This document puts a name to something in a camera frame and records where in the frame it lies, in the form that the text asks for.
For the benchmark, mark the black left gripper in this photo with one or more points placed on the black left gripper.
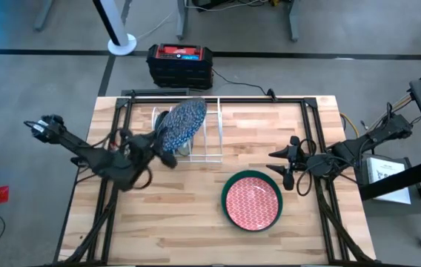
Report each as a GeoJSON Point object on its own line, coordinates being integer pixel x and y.
{"type": "Point", "coordinates": [142, 150]}

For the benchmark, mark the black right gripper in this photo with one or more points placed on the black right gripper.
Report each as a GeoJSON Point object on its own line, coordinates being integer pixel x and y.
{"type": "Point", "coordinates": [298, 161]}

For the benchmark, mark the dark teal plate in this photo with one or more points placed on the dark teal plate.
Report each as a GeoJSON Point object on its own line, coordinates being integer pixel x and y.
{"type": "Point", "coordinates": [162, 118]}

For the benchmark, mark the blue patterned plate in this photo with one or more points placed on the blue patterned plate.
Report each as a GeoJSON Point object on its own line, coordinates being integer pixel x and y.
{"type": "Point", "coordinates": [182, 124]}

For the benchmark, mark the large green plate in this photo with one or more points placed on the large green plate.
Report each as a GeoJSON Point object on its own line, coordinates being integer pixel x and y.
{"type": "Point", "coordinates": [251, 173]}

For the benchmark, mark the red leaf pattern plate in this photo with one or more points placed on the red leaf pattern plate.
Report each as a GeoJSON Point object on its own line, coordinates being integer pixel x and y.
{"type": "Point", "coordinates": [253, 202]}

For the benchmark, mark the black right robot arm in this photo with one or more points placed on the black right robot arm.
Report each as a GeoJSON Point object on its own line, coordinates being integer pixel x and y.
{"type": "Point", "coordinates": [355, 148]}

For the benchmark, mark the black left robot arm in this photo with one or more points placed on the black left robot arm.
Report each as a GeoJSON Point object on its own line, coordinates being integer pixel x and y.
{"type": "Point", "coordinates": [84, 150]}

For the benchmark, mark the red black power station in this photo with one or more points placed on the red black power station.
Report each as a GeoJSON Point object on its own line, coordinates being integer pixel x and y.
{"type": "Point", "coordinates": [181, 70]}

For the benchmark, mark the black table clamp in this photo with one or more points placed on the black table clamp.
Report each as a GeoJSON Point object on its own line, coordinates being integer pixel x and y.
{"type": "Point", "coordinates": [79, 161]}

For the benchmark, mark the white paper booklet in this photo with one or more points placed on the white paper booklet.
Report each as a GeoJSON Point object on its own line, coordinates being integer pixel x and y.
{"type": "Point", "coordinates": [388, 180]}

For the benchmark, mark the grey shelf tray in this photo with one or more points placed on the grey shelf tray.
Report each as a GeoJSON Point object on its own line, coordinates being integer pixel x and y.
{"type": "Point", "coordinates": [388, 209]}

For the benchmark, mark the grey desk leg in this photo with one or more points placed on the grey desk leg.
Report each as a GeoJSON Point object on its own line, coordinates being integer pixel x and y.
{"type": "Point", "coordinates": [43, 15]}
{"type": "Point", "coordinates": [295, 20]}
{"type": "Point", "coordinates": [182, 18]}

